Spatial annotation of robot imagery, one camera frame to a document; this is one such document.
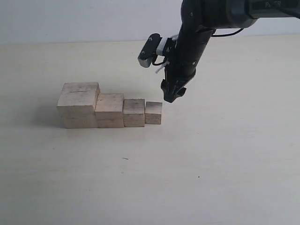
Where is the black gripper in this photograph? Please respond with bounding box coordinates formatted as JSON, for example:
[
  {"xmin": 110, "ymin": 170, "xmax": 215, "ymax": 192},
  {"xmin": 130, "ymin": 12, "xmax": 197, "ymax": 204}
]
[{"xmin": 161, "ymin": 24, "xmax": 216, "ymax": 103}]

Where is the smallest wooden cube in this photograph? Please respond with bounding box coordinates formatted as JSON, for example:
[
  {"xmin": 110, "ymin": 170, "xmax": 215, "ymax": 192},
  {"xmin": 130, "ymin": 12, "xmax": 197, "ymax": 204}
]
[{"xmin": 145, "ymin": 101, "xmax": 163, "ymax": 125}]

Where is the third largest wooden cube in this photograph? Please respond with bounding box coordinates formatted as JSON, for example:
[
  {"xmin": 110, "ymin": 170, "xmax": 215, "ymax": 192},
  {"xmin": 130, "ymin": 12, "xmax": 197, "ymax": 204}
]
[{"xmin": 123, "ymin": 98, "xmax": 145, "ymax": 127}]

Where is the second largest wooden cube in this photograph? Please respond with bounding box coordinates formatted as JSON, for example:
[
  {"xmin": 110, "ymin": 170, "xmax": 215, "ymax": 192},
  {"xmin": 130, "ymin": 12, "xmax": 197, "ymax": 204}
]
[{"xmin": 95, "ymin": 93, "xmax": 124, "ymax": 128}]

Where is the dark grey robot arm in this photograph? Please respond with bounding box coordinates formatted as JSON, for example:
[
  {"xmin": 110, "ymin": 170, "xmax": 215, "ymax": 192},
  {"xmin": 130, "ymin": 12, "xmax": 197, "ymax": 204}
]
[{"xmin": 161, "ymin": 0, "xmax": 300, "ymax": 103}]

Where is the black cable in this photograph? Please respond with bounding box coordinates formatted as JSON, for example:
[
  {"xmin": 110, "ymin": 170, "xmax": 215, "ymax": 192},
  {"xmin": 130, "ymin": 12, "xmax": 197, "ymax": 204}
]
[{"xmin": 152, "ymin": 27, "xmax": 244, "ymax": 66}]

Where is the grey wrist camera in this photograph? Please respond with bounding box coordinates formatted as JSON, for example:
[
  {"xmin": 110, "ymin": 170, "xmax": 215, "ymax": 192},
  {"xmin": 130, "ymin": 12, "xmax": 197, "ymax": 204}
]
[{"xmin": 137, "ymin": 33, "xmax": 178, "ymax": 68}]

